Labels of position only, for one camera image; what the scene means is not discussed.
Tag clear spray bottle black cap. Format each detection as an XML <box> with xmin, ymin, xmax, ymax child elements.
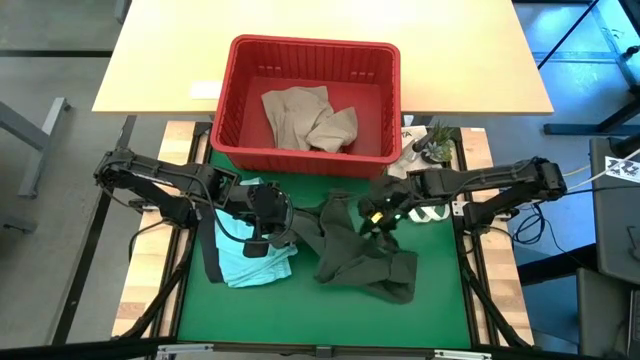
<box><xmin>410</xmin><ymin>130</ymin><xmax>437</xmax><ymax>162</ymax></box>

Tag light wooden desk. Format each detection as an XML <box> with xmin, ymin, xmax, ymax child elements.
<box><xmin>92</xmin><ymin>0</ymin><xmax>555</xmax><ymax>117</ymax></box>

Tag dark desk foot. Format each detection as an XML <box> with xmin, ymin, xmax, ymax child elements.
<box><xmin>542</xmin><ymin>84</ymin><xmax>640</xmax><ymax>137</ymax></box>

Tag red plastic laundry bin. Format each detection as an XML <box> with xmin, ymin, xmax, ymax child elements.
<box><xmin>209</xmin><ymin>33</ymin><xmax>403</xmax><ymax>180</ymax></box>

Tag beige garment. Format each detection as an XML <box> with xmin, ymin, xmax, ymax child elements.
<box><xmin>260</xmin><ymin>85</ymin><xmax>360</xmax><ymax>154</ymax></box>

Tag white paper label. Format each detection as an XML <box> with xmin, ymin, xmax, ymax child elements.
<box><xmin>188</xmin><ymin>80</ymin><xmax>224</xmax><ymax>100</ymax></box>

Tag dark grey shorts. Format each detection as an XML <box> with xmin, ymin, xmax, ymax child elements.
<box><xmin>196</xmin><ymin>204</ymin><xmax>226</xmax><ymax>285</ymax></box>

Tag green work mat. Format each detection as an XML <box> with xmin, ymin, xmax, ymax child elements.
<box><xmin>112</xmin><ymin>119</ymin><xmax>536</xmax><ymax>360</ymax></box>

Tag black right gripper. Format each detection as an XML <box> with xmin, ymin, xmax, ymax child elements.
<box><xmin>357</xmin><ymin>173</ymin><xmax>419</xmax><ymax>244</ymax></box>

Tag light wooden side board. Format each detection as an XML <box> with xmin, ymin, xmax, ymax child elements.
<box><xmin>452</xmin><ymin>127</ymin><xmax>535</xmax><ymax>346</ymax></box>
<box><xmin>112</xmin><ymin>120</ymin><xmax>211</xmax><ymax>337</ymax></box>

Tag cream canvas tote bag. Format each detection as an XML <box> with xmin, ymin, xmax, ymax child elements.
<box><xmin>387</xmin><ymin>124</ymin><xmax>453</xmax><ymax>224</ymax></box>

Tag teal shorts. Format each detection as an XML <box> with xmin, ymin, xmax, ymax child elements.
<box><xmin>214</xmin><ymin>177</ymin><xmax>299</xmax><ymax>289</ymax></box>

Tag black equipment cart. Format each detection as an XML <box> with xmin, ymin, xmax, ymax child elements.
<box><xmin>588</xmin><ymin>134</ymin><xmax>640</xmax><ymax>287</ymax></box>

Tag black floor cables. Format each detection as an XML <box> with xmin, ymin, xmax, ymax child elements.
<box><xmin>496</xmin><ymin>169</ymin><xmax>640</xmax><ymax>251</ymax></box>

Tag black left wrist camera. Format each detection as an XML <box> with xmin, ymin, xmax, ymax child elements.
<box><xmin>243</xmin><ymin>238</ymin><xmax>270</xmax><ymax>259</ymax></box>

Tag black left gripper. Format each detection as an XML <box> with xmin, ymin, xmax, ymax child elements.
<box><xmin>224</xmin><ymin>179</ymin><xmax>296</xmax><ymax>236</ymax></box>

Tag small potted succulent plant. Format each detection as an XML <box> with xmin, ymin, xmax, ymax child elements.
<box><xmin>421</xmin><ymin>122</ymin><xmax>455</xmax><ymax>165</ymax></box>

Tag grey desk leg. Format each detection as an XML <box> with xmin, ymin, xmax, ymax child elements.
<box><xmin>0</xmin><ymin>97</ymin><xmax>72</xmax><ymax>199</ymax></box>

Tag white fiducial marker tag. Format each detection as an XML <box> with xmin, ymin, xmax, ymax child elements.
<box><xmin>603</xmin><ymin>155</ymin><xmax>640</xmax><ymax>182</ymax></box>

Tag dark green garment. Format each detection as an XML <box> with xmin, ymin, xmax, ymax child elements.
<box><xmin>285</xmin><ymin>188</ymin><xmax>419</xmax><ymax>305</ymax></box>

